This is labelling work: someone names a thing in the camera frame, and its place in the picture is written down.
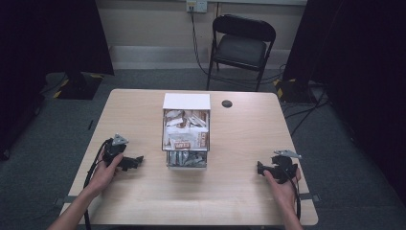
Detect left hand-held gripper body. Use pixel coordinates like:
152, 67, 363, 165
101, 133, 132, 172

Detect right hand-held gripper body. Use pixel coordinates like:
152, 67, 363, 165
270, 149, 303, 185

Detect person's right hand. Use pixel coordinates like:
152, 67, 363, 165
262, 168, 303, 213

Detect person's left hand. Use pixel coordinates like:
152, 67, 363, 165
85, 152, 124, 196

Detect small clear drawer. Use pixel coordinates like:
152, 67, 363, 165
166, 149, 209, 171

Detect pile of silver sachets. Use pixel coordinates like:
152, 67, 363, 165
168, 150, 207, 168

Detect pile of white brown sachets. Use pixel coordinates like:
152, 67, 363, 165
163, 109, 211, 150

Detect white drawer box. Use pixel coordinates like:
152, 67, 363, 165
162, 92, 213, 170

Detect black stand base striped tape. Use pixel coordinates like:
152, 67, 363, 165
272, 78, 319, 104
52, 71, 104, 101

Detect black folding chair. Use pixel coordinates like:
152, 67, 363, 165
206, 13, 278, 93

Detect black curtain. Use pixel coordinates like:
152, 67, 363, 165
282, 0, 406, 205
0, 0, 115, 161

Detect right hand-held gripper black cable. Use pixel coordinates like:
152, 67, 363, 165
282, 169, 303, 222

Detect hand-held gripper black cable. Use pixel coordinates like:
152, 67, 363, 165
82, 139, 113, 230
282, 169, 303, 222

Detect left hand-held gripper black cable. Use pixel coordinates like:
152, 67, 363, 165
82, 139, 113, 230

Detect grey table strap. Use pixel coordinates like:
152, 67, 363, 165
299, 192, 322, 203
53, 195, 79, 207

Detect black floor cables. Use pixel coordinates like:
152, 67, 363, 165
281, 85, 331, 138

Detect white wall socket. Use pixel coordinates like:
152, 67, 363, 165
186, 0, 209, 14

